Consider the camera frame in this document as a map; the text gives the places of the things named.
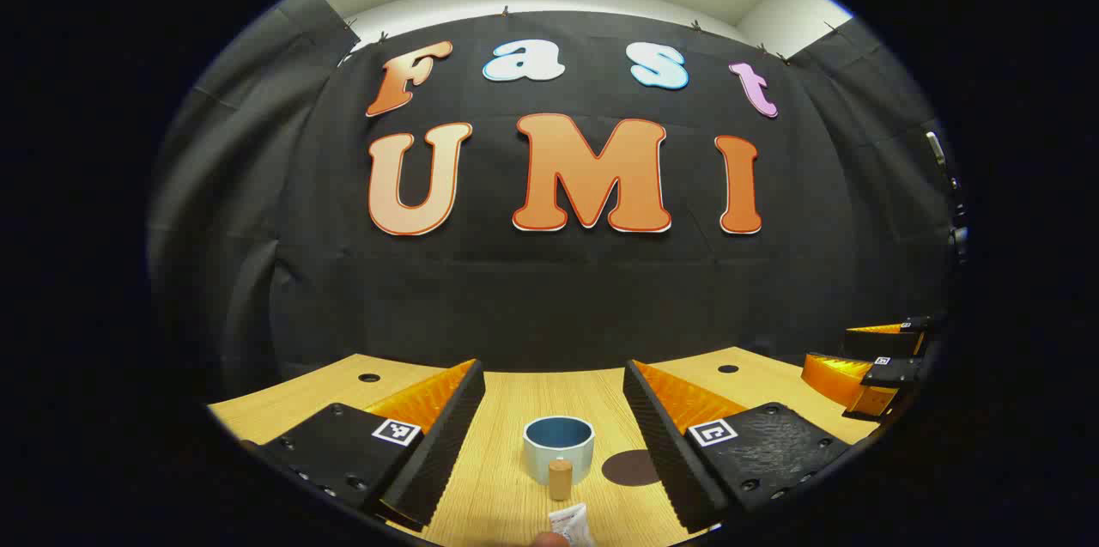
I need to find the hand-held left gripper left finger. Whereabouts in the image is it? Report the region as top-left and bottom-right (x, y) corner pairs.
(243, 358), (487, 532)

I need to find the dark round coaster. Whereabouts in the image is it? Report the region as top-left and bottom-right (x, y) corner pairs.
(601, 449), (662, 488)

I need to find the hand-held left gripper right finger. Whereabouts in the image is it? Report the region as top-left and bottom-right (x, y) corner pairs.
(622, 358), (861, 535)

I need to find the black backdrop cloth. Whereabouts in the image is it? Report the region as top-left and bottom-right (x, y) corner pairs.
(146, 0), (954, 398)

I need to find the pale blue cup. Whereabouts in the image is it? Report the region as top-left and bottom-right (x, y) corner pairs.
(522, 416), (596, 502)

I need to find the wooden desktop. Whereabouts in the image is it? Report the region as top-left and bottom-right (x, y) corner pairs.
(206, 347), (859, 547)

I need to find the white toothpaste tube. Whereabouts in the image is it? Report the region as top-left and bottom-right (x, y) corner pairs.
(548, 502), (598, 547)

